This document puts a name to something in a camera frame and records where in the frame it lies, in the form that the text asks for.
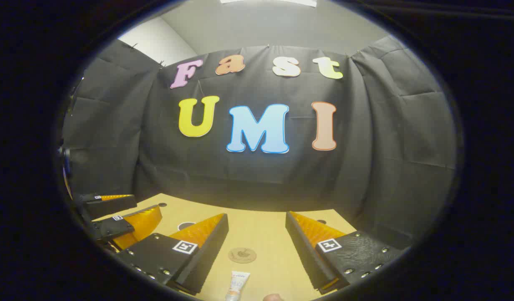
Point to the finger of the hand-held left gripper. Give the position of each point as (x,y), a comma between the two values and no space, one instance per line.
(110,206)
(115,228)

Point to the wooden desktop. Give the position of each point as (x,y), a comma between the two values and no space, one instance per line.
(261,234)

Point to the white toothpaste tube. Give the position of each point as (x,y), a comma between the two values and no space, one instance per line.
(237,286)

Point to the round brown coaster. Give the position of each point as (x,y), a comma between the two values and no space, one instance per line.
(242,255)

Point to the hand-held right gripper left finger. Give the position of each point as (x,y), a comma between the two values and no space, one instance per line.
(207,255)

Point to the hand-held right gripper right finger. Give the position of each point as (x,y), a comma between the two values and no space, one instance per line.
(307,255)

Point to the black backdrop cloth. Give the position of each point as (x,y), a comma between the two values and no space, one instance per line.
(257,175)

